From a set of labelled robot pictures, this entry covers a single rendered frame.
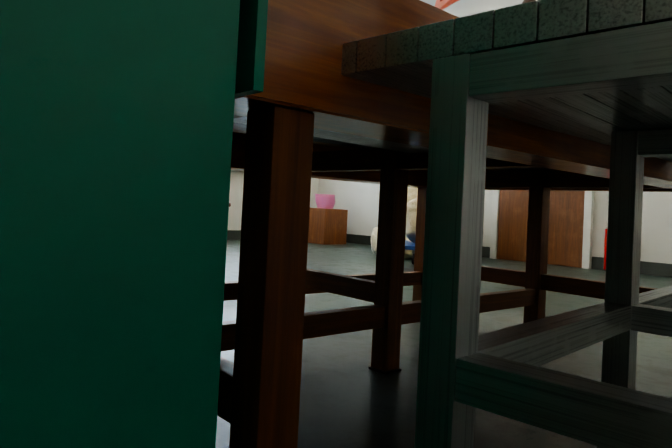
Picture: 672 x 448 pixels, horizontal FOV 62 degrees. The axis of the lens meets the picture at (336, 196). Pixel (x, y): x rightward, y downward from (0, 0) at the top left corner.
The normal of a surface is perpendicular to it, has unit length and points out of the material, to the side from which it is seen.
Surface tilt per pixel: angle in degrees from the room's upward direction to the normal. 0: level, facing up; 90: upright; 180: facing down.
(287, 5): 90
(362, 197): 90
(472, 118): 90
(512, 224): 90
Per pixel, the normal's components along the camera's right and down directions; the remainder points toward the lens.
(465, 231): 0.73, 0.02
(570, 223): -0.69, -0.05
